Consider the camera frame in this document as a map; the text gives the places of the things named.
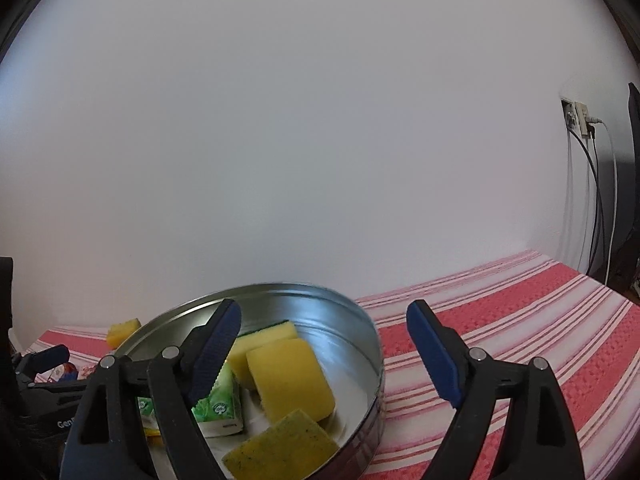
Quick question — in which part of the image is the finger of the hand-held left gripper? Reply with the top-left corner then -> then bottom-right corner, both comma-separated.
15,344 -> 71,386

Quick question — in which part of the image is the yellow sponge with green pad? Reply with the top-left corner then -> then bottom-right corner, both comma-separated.
227,320 -> 299,391

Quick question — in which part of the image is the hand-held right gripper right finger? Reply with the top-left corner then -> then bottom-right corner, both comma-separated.
406,300 -> 586,480

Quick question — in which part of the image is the white cable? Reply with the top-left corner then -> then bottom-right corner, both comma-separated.
597,120 -> 618,286

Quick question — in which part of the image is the round metal cookie tin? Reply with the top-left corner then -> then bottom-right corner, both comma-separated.
112,282 -> 386,480

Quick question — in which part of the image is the black cable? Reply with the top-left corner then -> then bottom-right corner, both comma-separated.
567,130 -> 601,276

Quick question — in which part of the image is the plain yellow sponge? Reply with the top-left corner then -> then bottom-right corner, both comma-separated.
246,338 -> 336,423

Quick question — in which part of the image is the wall socket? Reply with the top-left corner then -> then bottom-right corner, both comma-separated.
561,97 -> 596,138

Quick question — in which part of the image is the round logo green tissue pack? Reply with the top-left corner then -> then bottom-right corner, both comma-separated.
192,360 -> 245,438

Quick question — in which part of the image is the green speckled yellow sponge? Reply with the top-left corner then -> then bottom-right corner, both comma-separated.
221,409 -> 340,480

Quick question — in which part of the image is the black monitor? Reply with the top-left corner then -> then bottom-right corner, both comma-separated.
612,82 -> 640,286

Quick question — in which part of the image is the red white striped tablecloth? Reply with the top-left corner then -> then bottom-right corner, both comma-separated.
25,250 -> 640,480

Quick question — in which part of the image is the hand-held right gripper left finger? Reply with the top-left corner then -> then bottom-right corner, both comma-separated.
59,298 -> 243,480

